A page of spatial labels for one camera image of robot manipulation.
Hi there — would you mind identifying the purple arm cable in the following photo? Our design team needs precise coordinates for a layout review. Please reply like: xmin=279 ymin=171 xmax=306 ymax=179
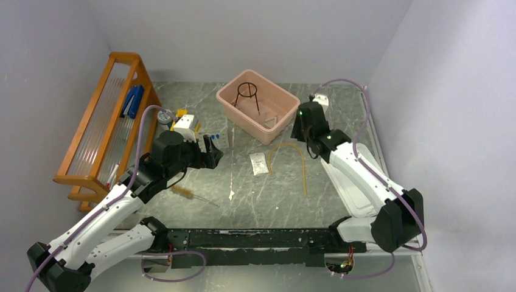
xmin=312 ymin=78 xmax=428 ymax=280
xmin=24 ymin=105 xmax=207 ymax=292

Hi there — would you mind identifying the yellow rubber tubing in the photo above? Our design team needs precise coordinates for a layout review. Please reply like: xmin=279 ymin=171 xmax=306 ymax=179
xmin=268 ymin=143 xmax=308 ymax=198

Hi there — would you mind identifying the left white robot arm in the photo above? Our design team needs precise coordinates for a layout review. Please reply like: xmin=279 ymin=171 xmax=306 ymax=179
xmin=25 ymin=131 xmax=223 ymax=291

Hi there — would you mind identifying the clear acrylic tube rack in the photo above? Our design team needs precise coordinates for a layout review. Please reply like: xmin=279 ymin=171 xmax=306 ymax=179
xmin=198 ymin=132 xmax=230 ymax=151

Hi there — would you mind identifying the white powder zip bag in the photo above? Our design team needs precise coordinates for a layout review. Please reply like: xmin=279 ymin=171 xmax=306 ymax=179
xmin=249 ymin=153 xmax=269 ymax=176

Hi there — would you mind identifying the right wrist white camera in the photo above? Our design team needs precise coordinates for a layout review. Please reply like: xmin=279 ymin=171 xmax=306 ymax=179
xmin=313 ymin=94 xmax=329 ymax=108

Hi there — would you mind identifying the wrist white camera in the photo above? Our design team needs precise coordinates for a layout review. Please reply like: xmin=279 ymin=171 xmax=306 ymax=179
xmin=172 ymin=114 xmax=200 ymax=142
xmin=313 ymin=94 xmax=329 ymax=108

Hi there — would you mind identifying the wooden drying rack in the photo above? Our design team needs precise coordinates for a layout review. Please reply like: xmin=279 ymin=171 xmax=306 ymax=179
xmin=54 ymin=52 xmax=161 ymax=213

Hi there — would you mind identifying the red tipped glass thermometer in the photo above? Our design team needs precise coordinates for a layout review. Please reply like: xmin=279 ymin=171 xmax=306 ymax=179
xmin=106 ymin=163 xmax=119 ymax=189

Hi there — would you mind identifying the yellow test tube rack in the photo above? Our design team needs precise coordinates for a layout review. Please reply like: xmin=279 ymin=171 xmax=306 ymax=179
xmin=170 ymin=109 xmax=200 ymax=133

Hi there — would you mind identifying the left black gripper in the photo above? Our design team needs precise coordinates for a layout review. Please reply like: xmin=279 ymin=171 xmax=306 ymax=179
xmin=165 ymin=133 xmax=223 ymax=178

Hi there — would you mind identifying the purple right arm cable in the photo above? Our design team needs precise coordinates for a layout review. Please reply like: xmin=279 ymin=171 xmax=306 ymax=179
xmin=312 ymin=78 xmax=428 ymax=280

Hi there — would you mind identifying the blue clamp on rack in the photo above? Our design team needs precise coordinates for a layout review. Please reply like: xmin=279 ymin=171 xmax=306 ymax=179
xmin=119 ymin=85 xmax=144 ymax=119

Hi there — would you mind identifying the white plastic lid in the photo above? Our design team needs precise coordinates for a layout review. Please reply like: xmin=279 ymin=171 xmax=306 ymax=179
xmin=320 ymin=158 xmax=377 ymax=218

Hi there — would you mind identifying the pink plastic bin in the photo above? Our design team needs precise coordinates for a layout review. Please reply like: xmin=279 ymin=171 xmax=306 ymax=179
xmin=216 ymin=69 xmax=300 ymax=145

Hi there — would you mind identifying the brown test tube brush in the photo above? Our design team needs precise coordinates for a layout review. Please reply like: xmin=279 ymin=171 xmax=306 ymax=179
xmin=170 ymin=185 xmax=218 ymax=206

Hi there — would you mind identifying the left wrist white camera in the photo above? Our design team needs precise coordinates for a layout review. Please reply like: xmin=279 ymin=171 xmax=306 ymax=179
xmin=172 ymin=114 xmax=200 ymax=142

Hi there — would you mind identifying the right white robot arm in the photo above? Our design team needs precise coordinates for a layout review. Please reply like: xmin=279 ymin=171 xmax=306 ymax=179
xmin=291 ymin=101 xmax=427 ymax=252

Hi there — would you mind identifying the black ring stand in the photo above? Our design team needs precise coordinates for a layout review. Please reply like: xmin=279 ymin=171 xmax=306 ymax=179
xmin=233 ymin=82 xmax=261 ymax=115

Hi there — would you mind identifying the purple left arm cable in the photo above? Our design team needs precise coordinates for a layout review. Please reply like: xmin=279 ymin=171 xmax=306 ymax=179
xmin=24 ymin=105 xmax=207 ymax=292

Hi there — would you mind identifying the white clay triangle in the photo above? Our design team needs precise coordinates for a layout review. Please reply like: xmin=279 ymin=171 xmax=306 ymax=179
xmin=262 ymin=115 xmax=278 ymax=128

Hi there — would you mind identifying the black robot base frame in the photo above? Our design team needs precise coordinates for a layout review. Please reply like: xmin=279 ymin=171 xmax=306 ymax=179
xmin=146 ymin=228 xmax=366 ymax=269

